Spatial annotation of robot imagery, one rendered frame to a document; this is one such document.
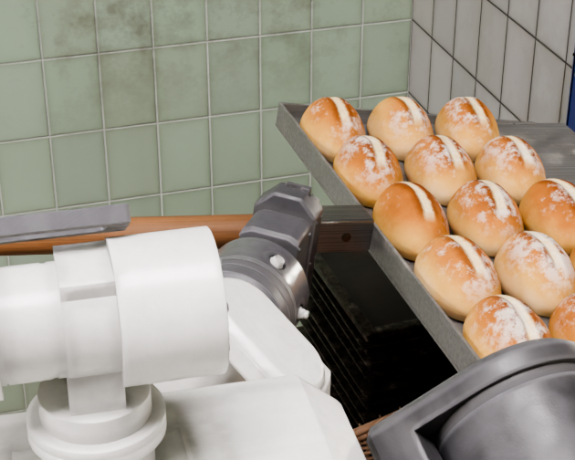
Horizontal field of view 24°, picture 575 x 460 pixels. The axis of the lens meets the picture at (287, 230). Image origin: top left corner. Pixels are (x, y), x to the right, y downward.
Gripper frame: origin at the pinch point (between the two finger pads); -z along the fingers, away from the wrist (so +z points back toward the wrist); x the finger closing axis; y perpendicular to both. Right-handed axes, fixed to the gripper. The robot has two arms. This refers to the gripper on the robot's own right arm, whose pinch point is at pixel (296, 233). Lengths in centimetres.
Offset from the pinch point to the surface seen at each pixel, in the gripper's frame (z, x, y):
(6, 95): -97, 38, -78
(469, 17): -117, 12, -3
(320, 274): -60, 36, -9
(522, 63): -100, 12, 9
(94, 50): -105, 29, -66
